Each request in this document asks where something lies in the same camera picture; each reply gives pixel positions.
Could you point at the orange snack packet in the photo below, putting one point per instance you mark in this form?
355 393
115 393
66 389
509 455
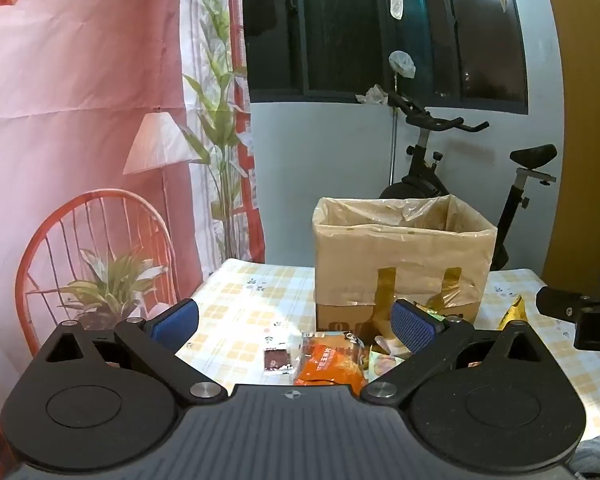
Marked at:
330 365

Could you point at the gold snack packet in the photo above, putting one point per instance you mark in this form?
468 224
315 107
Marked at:
514 312

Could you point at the black exercise bike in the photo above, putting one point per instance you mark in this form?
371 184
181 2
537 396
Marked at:
420 185

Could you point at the checked tablecloth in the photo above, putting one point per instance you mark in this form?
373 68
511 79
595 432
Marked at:
260 300

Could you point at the crumpled white cloth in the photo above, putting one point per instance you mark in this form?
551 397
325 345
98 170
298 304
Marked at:
375 95

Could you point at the white plastic bag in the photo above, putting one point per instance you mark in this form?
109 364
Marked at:
402 62

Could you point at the metal pole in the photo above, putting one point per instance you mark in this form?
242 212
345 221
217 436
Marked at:
393 140

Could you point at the dark window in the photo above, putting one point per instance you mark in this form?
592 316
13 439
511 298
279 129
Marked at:
340 35

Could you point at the small dark red packet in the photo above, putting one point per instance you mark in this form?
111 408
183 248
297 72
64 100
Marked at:
276 360

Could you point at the cardboard box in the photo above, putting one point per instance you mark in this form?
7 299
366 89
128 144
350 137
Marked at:
405 265

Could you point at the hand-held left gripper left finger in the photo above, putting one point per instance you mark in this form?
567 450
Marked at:
172 324

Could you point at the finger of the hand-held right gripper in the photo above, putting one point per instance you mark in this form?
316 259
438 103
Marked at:
560 302

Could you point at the light green cracker bag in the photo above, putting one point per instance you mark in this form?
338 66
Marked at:
385 362

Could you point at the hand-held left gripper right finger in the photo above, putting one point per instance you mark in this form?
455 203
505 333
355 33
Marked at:
414 327

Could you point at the printed backdrop cloth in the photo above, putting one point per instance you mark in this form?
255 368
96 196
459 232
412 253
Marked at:
80 85

